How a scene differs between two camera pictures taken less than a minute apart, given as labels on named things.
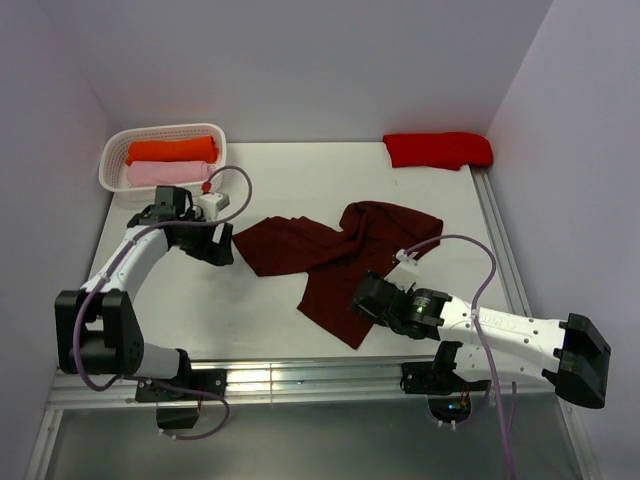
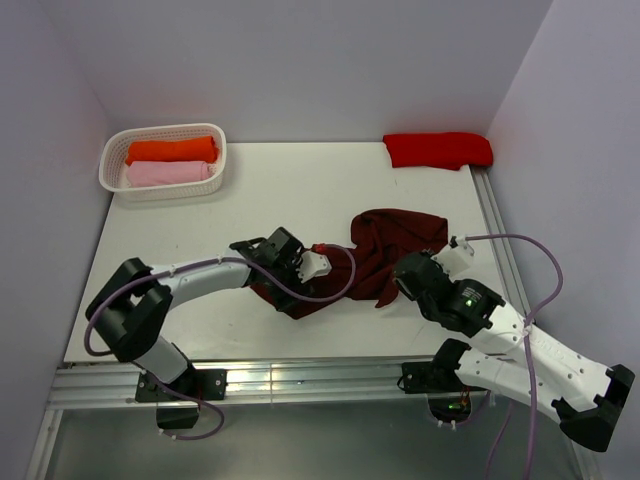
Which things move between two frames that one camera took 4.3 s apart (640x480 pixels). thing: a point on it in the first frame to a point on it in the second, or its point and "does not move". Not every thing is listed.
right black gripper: (379, 318) to (403, 288)
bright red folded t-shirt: (440, 150) does not move
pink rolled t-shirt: (145, 173) does not move
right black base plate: (435, 377) does not move
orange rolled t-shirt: (195, 149) does not move
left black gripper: (216, 253) to (282, 298)
